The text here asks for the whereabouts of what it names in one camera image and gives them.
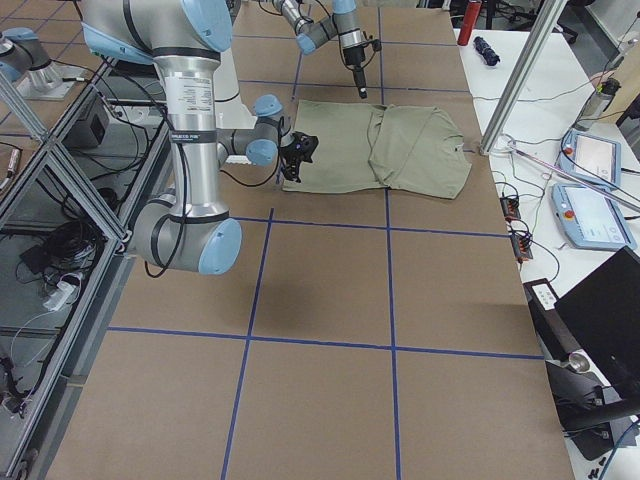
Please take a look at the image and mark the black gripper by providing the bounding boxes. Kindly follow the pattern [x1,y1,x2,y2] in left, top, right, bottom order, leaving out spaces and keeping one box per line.
[280,131,319,183]
[342,45,367,99]

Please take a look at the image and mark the olive green long-sleeve shirt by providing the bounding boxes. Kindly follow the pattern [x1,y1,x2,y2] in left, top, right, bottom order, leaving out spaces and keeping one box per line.
[282,100,472,199]

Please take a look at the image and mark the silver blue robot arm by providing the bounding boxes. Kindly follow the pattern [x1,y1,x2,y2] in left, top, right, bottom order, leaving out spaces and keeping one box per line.
[259,1,377,99]
[82,1,318,275]

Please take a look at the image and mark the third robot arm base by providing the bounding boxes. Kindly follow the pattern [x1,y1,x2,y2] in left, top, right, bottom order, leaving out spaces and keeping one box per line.
[1,27,86,101]

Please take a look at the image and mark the folded dark blue umbrella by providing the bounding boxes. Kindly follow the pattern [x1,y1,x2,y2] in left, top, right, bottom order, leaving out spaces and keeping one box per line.
[473,36,500,67]

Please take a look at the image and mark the red cylindrical bottle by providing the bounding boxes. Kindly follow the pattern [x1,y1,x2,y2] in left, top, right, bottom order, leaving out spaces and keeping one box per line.
[457,0,482,46]

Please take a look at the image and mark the small red circuit board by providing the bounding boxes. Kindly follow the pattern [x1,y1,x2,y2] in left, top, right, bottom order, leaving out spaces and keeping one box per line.
[499,196,521,220]

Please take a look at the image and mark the long metal grabber stick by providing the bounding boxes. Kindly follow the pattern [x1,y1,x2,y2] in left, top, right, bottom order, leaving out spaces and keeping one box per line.
[497,132,640,211]

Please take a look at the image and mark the far blue teach pendant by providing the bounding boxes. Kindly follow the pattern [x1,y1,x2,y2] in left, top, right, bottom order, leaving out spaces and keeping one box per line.
[558,129,621,188]

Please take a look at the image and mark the blue teach pendant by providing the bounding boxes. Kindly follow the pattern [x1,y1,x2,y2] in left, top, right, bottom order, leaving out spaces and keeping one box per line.
[551,183,637,251]
[558,129,621,188]

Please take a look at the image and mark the near blue teach pendant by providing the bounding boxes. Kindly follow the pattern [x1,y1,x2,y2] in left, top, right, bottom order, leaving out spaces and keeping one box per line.
[551,183,637,251]

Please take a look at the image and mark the black box with white label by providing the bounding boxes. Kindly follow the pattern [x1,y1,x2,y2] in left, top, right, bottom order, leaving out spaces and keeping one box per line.
[523,279,580,361]

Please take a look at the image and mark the black laptop monitor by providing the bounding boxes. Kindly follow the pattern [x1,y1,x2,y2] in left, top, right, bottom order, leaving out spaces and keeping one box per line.
[555,247,639,398]

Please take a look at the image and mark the silver metal cup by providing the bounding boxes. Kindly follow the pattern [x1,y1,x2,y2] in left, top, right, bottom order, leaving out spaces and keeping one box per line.
[567,352,591,374]

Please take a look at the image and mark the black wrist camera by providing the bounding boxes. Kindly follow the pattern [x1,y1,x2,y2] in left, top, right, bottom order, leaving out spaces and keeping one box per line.
[293,131,319,163]
[366,35,382,52]

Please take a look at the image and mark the aluminium frame upright post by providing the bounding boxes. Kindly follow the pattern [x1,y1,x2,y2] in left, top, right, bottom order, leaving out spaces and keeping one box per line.
[479,0,568,156]

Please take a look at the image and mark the aluminium frame side rack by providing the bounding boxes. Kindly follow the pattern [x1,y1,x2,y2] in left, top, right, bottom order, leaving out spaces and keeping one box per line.
[1,60,168,479]

